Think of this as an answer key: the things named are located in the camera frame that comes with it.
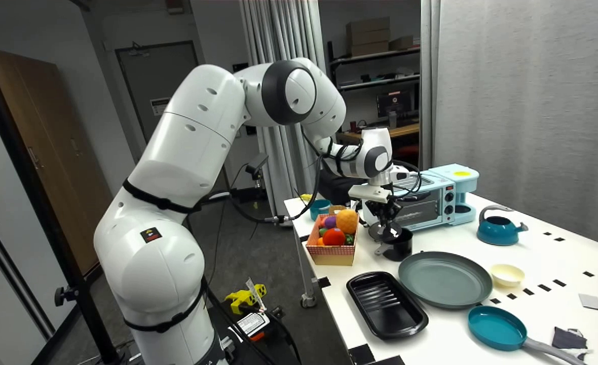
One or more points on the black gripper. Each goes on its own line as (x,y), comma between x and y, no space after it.
(384,212)

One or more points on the glass pan lid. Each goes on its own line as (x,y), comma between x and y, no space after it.
(384,234)

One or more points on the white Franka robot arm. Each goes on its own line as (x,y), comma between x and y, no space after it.
(177,155)

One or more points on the small black pot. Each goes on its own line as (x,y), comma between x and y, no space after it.
(400,249)

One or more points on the teal toy pot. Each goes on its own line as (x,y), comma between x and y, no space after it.
(318,208)

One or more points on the large grey-green frying pan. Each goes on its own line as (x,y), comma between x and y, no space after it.
(445,278)

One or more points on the small blue pan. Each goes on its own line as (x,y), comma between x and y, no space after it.
(497,327)

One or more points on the red plush tomato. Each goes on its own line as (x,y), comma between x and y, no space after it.
(332,236)

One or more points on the purple plush fruit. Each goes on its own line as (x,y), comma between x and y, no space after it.
(329,222)

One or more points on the checkered fruit basket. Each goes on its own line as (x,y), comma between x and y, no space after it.
(331,254)

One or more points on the light blue toy oven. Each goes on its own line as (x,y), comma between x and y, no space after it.
(441,196)

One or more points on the black grill tray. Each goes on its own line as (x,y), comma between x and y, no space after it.
(385,305)

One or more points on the metal table leg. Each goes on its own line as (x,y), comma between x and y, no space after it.
(306,277)

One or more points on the teal toy kettle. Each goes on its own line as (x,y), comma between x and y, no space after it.
(497,230)

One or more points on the small cream bowl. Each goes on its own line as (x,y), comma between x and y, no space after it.
(508,274)

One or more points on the black storage shelf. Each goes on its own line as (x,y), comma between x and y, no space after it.
(385,81)

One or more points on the yellow clamp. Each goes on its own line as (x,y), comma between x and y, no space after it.
(245,297)

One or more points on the small control box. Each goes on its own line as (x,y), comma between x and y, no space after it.
(251,326)

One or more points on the grey curtain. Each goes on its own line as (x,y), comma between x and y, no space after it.
(528,102)

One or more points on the cardboard box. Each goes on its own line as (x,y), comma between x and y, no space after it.
(369,35)

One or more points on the dark cloth piece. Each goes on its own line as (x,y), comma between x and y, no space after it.
(570,338)

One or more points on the small grey square patch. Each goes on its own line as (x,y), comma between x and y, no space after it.
(590,301)

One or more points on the white curtain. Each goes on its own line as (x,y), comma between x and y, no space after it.
(277,34)

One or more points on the grey door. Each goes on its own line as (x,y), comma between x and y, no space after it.
(156,74)

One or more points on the brown wooden panel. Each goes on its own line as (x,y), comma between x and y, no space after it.
(46,155)

